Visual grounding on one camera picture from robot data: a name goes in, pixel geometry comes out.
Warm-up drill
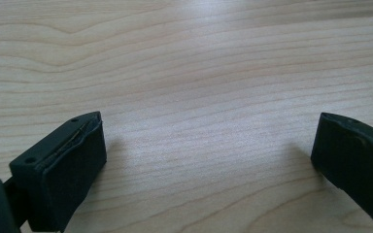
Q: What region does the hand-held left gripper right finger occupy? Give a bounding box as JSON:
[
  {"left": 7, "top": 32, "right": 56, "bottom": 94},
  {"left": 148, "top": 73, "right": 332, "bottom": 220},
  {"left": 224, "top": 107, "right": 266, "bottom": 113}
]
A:
[{"left": 310, "top": 112, "right": 373, "bottom": 233}]

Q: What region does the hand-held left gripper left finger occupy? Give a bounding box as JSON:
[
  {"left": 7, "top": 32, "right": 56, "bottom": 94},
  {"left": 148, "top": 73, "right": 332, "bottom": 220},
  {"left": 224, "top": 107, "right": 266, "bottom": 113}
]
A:
[{"left": 3, "top": 111, "right": 108, "bottom": 233}]

